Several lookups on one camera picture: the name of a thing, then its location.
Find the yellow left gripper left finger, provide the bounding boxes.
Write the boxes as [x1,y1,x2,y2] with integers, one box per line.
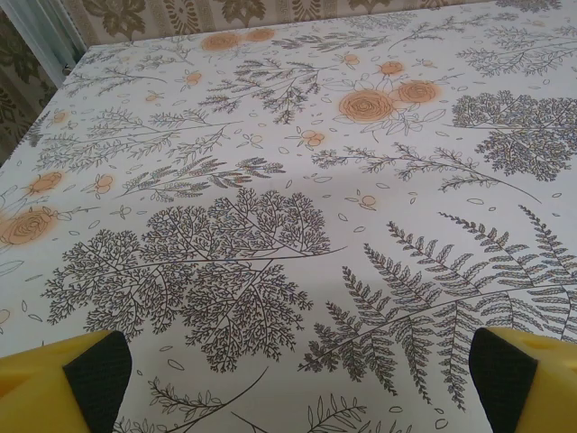
[0,329,134,433]

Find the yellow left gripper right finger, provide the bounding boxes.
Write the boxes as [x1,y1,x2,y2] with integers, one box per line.
[468,326,577,433]

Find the floral printed tablecloth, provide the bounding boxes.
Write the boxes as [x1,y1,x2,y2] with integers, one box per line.
[0,3,577,433]

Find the aluminium frame corner post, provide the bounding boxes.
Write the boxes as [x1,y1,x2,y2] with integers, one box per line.
[8,0,85,88]

